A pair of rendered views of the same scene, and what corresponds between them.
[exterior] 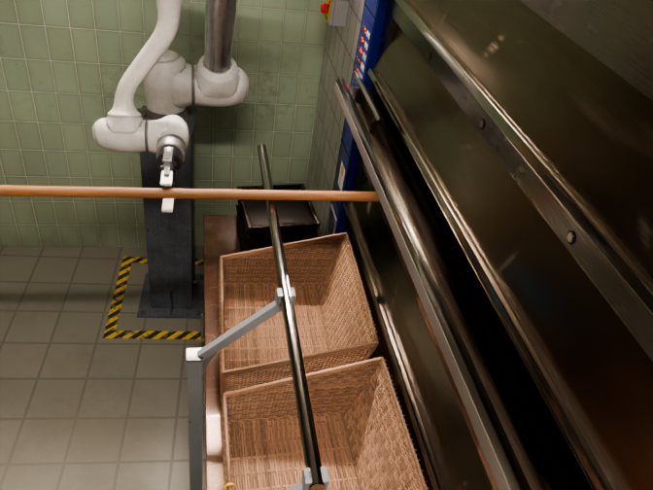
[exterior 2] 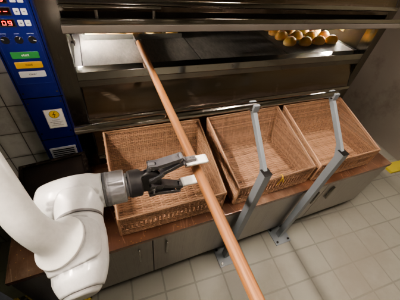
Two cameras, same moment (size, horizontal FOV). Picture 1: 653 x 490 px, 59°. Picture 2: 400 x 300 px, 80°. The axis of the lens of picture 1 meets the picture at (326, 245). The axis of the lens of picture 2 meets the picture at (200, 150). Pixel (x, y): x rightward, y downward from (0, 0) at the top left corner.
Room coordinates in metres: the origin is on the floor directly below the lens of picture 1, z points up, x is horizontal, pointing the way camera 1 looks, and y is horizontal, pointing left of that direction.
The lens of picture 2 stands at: (1.43, 0.92, 1.73)
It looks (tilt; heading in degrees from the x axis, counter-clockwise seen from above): 45 degrees down; 257
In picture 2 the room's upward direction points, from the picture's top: 10 degrees clockwise
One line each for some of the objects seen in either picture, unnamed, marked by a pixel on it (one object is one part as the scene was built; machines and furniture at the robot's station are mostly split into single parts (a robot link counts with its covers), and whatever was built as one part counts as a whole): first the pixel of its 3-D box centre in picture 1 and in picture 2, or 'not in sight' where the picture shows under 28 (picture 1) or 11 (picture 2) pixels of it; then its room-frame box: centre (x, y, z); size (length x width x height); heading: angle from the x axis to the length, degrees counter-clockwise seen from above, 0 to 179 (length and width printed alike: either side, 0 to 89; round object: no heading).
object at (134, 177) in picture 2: (169, 163); (144, 181); (1.48, 0.51, 1.19); 0.09 x 0.07 x 0.08; 15
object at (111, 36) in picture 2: not in sight; (130, 24); (1.64, -0.67, 1.20); 0.55 x 0.36 x 0.03; 15
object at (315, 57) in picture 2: not in sight; (249, 62); (0.95, -0.35, 1.16); 1.80 x 0.06 x 0.04; 16
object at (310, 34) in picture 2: not in sight; (289, 25); (0.50, -0.91, 1.21); 0.61 x 0.48 x 0.06; 106
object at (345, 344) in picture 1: (290, 310); (163, 171); (1.42, 0.09, 0.72); 0.56 x 0.49 x 0.28; 15
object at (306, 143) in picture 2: not in sight; (326, 135); (0.27, -0.24, 0.72); 0.56 x 0.49 x 0.28; 16
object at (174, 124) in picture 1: (168, 134); (71, 200); (1.65, 0.57, 1.19); 0.16 x 0.13 x 0.11; 15
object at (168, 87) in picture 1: (167, 80); not in sight; (2.10, 0.72, 1.17); 0.18 x 0.16 x 0.22; 107
